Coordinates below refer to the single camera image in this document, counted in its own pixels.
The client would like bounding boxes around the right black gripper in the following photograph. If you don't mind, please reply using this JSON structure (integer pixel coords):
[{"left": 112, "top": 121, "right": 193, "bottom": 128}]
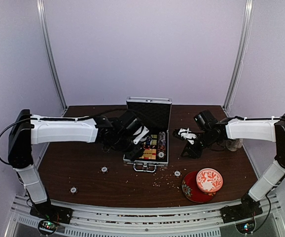
[{"left": 180, "top": 129, "right": 218, "bottom": 159}]

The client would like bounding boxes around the red playing card box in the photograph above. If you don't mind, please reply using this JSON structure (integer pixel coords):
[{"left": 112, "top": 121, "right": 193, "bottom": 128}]
[{"left": 140, "top": 149, "right": 157, "bottom": 160}]

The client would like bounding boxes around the black orange poker chip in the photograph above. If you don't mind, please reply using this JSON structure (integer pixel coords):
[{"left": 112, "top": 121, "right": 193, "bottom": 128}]
[
  {"left": 100, "top": 166, "right": 108, "bottom": 173},
  {"left": 70, "top": 186, "right": 78, "bottom": 195},
  {"left": 174, "top": 170, "right": 181, "bottom": 178}
]

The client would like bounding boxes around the aluminium poker case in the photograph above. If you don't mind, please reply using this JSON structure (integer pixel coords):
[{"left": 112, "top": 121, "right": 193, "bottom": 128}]
[{"left": 123, "top": 96, "right": 172, "bottom": 173}]

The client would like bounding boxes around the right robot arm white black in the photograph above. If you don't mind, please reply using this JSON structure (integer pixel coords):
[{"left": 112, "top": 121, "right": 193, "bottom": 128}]
[{"left": 176, "top": 110, "right": 285, "bottom": 218}]

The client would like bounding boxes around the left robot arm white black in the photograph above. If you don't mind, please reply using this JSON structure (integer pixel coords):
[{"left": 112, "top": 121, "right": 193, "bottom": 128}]
[{"left": 0, "top": 109, "right": 149, "bottom": 219}]

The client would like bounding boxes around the orange white patterned bowl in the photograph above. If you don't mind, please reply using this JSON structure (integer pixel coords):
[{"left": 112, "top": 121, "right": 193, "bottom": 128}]
[{"left": 196, "top": 168, "right": 223, "bottom": 194}]

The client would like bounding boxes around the red floral plate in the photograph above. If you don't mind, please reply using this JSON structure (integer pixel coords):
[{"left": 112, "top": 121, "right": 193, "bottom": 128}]
[{"left": 181, "top": 171, "right": 216, "bottom": 203}]

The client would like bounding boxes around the white patterned mug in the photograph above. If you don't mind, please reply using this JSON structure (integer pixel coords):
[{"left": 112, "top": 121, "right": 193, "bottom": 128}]
[{"left": 226, "top": 139, "right": 243, "bottom": 152}]

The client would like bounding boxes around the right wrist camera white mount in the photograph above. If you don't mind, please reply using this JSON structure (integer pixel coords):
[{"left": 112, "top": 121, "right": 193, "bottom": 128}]
[{"left": 173, "top": 128, "right": 197, "bottom": 145}]

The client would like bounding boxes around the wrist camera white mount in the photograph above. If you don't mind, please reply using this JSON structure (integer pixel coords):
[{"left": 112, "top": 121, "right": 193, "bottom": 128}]
[
  {"left": 173, "top": 128, "right": 197, "bottom": 145},
  {"left": 133, "top": 126, "right": 149, "bottom": 145}
]

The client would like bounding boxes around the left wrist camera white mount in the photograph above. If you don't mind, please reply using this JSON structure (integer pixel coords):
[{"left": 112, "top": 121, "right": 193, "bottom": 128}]
[{"left": 133, "top": 126, "right": 149, "bottom": 145}]

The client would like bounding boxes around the front aluminium rail base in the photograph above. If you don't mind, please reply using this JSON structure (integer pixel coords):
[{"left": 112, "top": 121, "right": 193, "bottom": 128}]
[{"left": 9, "top": 195, "right": 281, "bottom": 237}]

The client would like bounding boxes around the right aluminium frame post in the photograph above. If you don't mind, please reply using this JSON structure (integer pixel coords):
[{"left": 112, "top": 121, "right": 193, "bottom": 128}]
[{"left": 223, "top": 0, "right": 254, "bottom": 114}]

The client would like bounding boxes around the aluminium frame post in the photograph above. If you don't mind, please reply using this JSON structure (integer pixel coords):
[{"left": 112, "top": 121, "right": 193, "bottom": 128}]
[
  {"left": 223, "top": 0, "right": 254, "bottom": 114},
  {"left": 36, "top": 0, "right": 68, "bottom": 111}
]

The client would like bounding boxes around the left aluminium frame post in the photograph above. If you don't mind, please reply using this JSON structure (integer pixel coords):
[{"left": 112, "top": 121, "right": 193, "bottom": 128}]
[{"left": 36, "top": 0, "right": 68, "bottom": 111}]

